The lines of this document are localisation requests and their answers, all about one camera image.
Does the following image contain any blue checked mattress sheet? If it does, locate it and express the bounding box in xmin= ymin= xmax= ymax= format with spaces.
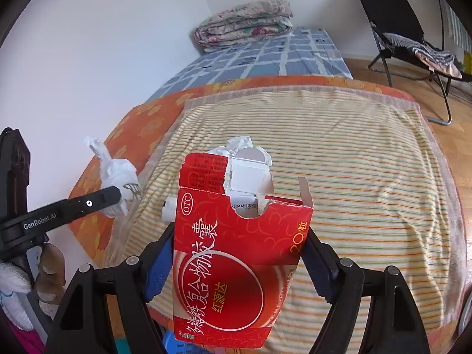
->
xmin=150 ymin=27 xmax=352 ymax=99

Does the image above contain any folded floral quilt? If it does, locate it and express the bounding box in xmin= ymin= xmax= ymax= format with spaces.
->
xmin=194 ymin=0 xmax=294 ymax=52

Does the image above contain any striped cloth on chair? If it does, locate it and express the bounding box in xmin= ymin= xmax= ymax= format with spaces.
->
xmin=383 ymin=33 xmax=462 ymax=78

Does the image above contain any black folding chair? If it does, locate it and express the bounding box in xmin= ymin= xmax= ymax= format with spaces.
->
xmin=360 ymin=0 xmax=466 ymax=126

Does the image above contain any red medicine box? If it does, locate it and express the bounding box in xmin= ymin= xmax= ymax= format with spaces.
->
xmin=173 ymin=153 xmax=313 ymax=348

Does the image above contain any white plastic bag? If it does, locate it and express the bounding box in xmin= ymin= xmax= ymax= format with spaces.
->
xmin=83 ymin=137 xmax=142 ymax=218

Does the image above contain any white rectangular packet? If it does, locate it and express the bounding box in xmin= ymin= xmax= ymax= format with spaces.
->
xmin=162 ymin=196 xmax=178 ymax=223

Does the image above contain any striped yellow towel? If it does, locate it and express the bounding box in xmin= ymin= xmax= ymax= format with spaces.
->
xmin=110 ymin=88 xmax=466 ymax=354

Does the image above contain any orange floral bedsheet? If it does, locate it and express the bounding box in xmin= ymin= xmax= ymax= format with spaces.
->
xmin=70 ymin=76 xmax=418 ymax=268

